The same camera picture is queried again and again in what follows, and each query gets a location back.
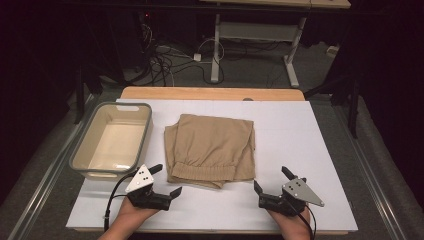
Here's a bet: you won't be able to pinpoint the white metal table frame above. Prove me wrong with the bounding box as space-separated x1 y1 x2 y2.
199 0 352 89

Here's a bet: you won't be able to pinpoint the bundle of floor cables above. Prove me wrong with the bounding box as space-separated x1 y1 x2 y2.
138 13 226 88

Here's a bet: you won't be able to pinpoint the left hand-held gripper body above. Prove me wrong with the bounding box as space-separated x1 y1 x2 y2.
124 163 174 212

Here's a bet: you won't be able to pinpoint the metal floor rail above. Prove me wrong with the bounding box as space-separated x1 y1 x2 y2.
6 94 99 240
333 99 409 240

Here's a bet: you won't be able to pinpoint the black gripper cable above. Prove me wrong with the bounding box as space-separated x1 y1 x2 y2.
103 171 139 233
289 202 317 240

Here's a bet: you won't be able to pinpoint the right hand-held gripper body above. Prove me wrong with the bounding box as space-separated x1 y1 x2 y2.
258 177 325 218

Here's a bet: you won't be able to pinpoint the dark metal stand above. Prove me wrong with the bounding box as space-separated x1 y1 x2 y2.
304 74 361 140
73 63 104 125

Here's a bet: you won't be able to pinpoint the person's right hand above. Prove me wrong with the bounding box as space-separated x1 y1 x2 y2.
267 206 312 235

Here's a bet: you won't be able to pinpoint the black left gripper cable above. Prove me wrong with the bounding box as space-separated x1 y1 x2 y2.
103 171 139 233

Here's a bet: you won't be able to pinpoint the beige pants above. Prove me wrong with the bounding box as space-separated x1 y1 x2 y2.
163 113 257 190

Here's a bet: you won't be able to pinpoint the white board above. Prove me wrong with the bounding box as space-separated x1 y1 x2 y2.
65 98 359 233

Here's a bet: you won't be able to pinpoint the cream plastic basin grey rim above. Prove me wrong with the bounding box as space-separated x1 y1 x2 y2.
68 101 154 181

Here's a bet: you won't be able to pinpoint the person's left hand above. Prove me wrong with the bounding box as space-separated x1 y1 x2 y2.
114 196 160 232

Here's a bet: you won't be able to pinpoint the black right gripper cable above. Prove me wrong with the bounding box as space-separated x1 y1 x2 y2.
289 202 317 240

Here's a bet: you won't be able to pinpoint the wooden table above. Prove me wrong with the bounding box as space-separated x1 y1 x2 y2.
73 86 350 236

